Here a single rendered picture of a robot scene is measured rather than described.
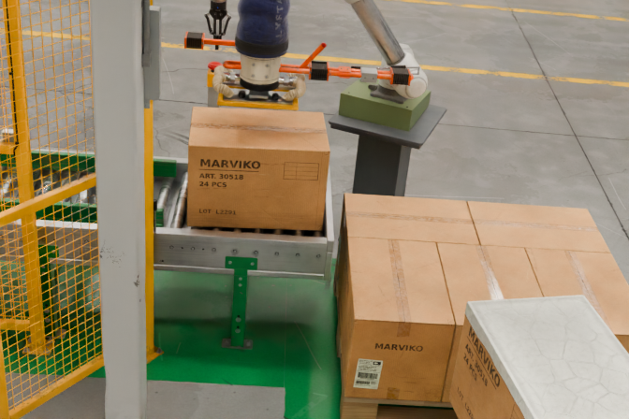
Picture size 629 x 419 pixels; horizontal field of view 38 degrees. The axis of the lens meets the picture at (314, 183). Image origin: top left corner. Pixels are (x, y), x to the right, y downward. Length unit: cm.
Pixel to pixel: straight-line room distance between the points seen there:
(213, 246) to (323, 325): 78
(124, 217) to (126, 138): 28
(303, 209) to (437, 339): 84
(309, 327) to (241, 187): 83
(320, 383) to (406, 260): 66
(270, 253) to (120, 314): 93
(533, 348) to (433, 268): 121
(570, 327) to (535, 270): 116
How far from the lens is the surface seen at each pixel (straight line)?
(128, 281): 316
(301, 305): 453
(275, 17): 376
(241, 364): 417
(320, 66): 393
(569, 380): 273
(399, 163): 475
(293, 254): 394
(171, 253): 398
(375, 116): 465
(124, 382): 344
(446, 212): 437
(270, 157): 389
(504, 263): 407
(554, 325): 293
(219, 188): 396
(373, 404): 386
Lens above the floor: 268
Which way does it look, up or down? 29 degrees down
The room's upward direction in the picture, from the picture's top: 5 degrees clockwise
